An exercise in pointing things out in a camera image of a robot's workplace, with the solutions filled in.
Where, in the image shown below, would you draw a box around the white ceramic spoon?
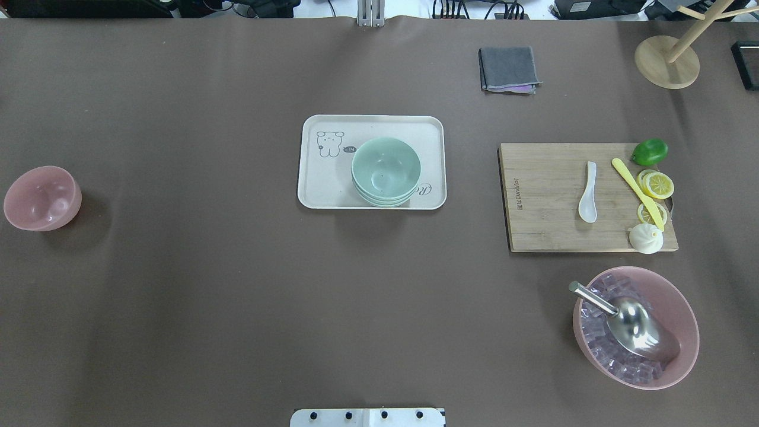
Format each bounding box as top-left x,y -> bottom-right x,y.
578,161 -> 598,224

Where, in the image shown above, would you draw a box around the small pink bowl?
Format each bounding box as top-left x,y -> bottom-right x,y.
3,165 -> 83,232

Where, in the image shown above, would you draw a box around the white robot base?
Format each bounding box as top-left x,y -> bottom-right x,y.
289,407 -> 447,426

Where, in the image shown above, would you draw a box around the bottom green bowl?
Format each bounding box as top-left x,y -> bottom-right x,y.
364,198 -> 410,208

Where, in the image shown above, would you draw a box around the green bowl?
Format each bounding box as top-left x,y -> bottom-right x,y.
352,179 -> 416,205
350,137 -> 421,197
364,198 -> 410,208

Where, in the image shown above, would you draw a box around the middle green bowl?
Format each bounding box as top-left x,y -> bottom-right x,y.
352,179 -> 416,205

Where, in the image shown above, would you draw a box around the top green bowl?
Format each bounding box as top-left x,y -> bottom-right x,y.
350,137 -> 421,197

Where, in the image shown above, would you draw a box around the large pink bowl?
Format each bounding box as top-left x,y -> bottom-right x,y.
572,266 -> 700,391

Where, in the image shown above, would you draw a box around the white rabbit print tray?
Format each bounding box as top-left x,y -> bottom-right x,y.
296,114 -> 447,211

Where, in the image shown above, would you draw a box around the bamboo cutting board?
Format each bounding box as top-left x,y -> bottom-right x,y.
499,142 -> 643,253

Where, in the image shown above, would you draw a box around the grey folded cloth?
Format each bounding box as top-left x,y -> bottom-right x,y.
478,46 -> 542,94

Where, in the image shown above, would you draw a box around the lower lemon slice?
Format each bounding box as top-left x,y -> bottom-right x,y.
637,203 -> 669,226

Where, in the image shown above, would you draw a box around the yellow plastic knife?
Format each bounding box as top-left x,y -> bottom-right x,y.
611,158 -> 665,231

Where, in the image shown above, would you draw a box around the metal ice scoop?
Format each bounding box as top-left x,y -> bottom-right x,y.
569,281 -> 681,363

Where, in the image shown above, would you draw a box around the clear ice cubes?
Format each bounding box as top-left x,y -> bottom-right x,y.
579,273 -> 666,385

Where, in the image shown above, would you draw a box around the green lime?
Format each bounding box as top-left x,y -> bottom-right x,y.
630,138 -> 669,167

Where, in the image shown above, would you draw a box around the wooden cup rack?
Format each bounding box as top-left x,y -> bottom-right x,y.
634,1 -> 758,90

